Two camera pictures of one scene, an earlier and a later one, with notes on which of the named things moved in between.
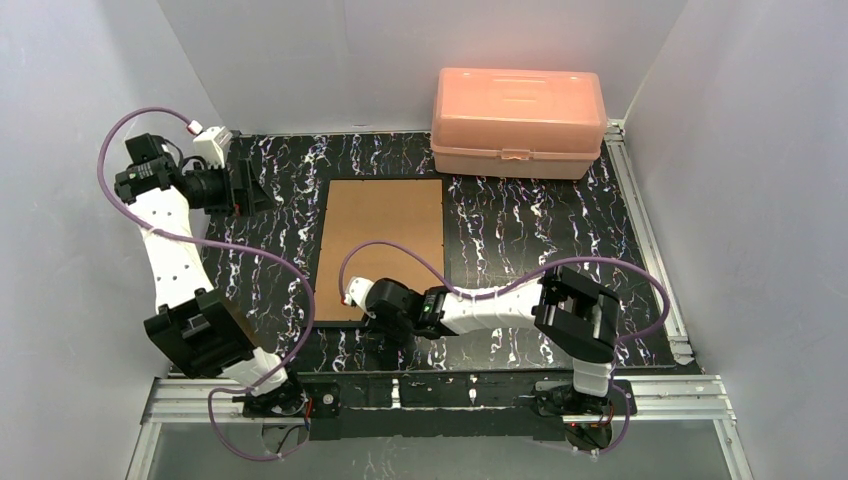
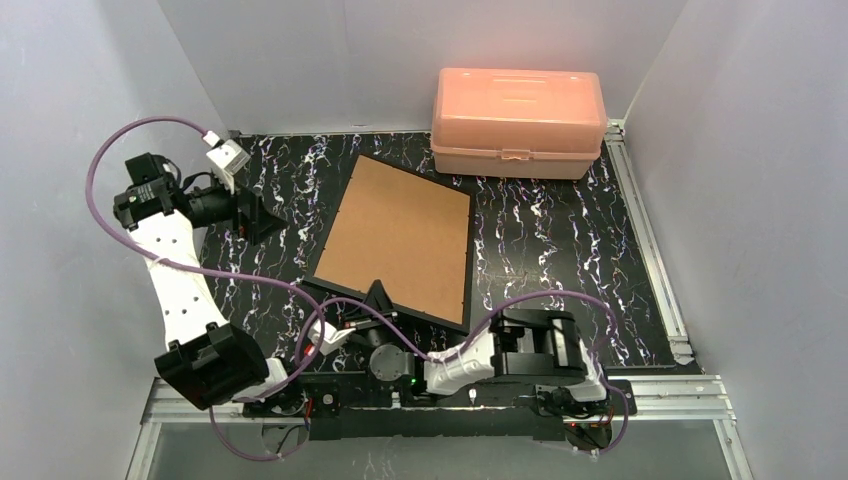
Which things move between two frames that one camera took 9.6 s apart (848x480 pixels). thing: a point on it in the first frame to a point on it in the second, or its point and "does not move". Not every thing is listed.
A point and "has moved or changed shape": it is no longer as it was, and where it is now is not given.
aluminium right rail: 634,193 does not move
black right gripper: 382,324 to 374,317
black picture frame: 447,274 to 310,279
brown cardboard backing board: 409,212 has moved or changed shape
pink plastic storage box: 517,123 does not move
